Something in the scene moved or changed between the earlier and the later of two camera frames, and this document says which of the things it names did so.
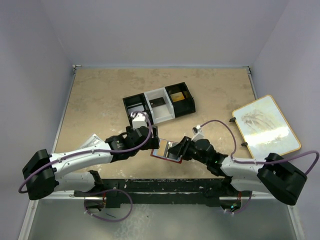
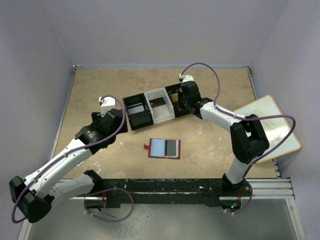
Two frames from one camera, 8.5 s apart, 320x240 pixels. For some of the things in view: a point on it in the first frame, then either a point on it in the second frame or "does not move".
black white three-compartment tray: x=161 y=104 does not move
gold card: x=161 y=149 → x=174 y=97
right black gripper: x=182 y=148 → x=181 y=106
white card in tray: x=137 y=108 does not move
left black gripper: x=153 y=142 → x=97 y=117
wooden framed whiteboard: x=264 y=129 does not move
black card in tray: x=157 y=102 does not move
